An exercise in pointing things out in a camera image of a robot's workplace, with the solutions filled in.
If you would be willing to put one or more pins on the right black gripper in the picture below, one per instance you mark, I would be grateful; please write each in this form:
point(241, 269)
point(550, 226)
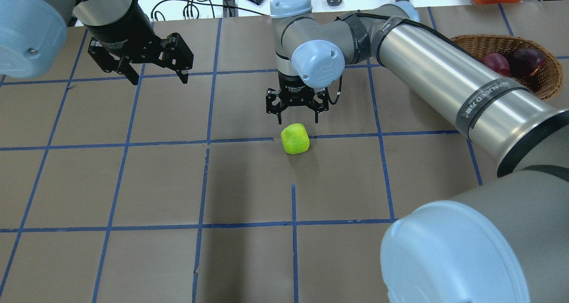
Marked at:
point(290, 84)

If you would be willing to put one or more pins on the green apple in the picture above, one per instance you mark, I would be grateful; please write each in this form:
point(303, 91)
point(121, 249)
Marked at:
point(295, 139)

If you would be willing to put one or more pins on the black power adapter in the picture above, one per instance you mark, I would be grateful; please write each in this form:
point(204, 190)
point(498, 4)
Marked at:
point(229, 8)

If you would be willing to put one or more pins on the red apple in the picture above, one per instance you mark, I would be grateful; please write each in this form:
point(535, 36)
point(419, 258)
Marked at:
point(498, 63)

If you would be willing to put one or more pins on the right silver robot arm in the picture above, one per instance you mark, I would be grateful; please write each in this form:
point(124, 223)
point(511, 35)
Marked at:
point(503, 242)

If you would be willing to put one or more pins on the woven wicker basket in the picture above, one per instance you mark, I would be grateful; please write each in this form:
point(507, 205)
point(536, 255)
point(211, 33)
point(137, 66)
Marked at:
point(545, 82)

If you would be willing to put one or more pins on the dark purple apple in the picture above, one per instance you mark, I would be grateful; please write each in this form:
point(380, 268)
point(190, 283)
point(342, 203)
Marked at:
point(525, 62)

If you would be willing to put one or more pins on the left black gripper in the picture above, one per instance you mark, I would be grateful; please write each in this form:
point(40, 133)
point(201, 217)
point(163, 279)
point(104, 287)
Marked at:
point(116, 28)

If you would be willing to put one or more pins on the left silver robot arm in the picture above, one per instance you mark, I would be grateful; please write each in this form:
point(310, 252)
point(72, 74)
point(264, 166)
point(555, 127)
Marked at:
point(32, 32)

